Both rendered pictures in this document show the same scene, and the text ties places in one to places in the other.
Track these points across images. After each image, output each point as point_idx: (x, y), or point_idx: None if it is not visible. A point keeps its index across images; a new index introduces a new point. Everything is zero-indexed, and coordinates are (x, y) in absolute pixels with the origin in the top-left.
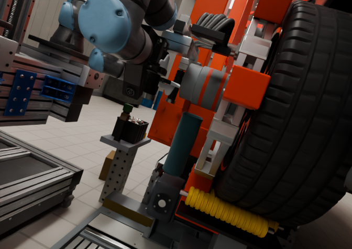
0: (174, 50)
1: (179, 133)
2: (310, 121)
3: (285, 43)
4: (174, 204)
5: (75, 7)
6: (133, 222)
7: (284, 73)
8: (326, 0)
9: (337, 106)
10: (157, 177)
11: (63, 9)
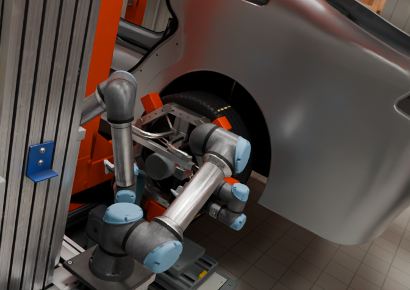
0: (187, 177)
1: (138, 192)
2: (240, 181)
3: None
4: None
5: (133, 191)
6: None
7: (237, 173)
8: (202, 71)
9: (246, 173)
10: (97, 220)
11: (134, 200)
